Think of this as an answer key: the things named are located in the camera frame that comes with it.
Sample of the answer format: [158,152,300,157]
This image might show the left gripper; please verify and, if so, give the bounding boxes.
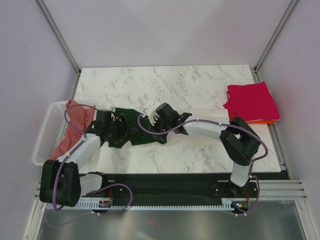
[106,113,138,144]

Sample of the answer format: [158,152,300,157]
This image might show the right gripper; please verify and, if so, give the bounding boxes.
[148,116,171,141]

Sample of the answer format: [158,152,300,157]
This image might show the white green-sleeved Charlie Brown t-shirt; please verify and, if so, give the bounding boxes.
[98,106,231,149]

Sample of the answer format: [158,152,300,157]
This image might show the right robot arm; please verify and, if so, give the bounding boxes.
[151,103,261,197]

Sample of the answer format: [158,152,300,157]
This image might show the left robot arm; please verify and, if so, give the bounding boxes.
[39,110,128,211]

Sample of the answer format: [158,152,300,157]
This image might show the salmon pink t-shirt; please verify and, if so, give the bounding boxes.
[50,105,96,160]

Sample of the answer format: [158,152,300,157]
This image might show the white plastic basket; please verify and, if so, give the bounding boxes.
[32,99,100,168]

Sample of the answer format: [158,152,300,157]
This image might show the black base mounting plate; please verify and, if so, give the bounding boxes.
[87,173,258,202]

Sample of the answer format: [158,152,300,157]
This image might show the folded magenta t-shirt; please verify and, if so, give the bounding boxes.
[223,82,281,122]

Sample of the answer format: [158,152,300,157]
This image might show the folded orange t-shirt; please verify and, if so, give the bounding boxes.
[246,120,277,124]

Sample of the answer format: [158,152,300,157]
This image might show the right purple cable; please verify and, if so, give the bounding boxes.
[137,113,270,218]

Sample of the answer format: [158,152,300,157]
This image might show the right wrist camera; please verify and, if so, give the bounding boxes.
[142,107,159,126]

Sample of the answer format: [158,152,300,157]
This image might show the white slotted cable duct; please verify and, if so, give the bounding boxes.
[72,198,232,210]

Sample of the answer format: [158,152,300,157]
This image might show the left aluminium frame post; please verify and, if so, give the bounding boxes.
[34,0,82,75]

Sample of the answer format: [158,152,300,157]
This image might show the aluminium frame post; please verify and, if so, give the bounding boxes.
[34,0,82,75]
[250,0,300,75]

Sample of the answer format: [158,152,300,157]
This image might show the right aluminium frame post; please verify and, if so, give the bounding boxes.
[250,0,300,75]

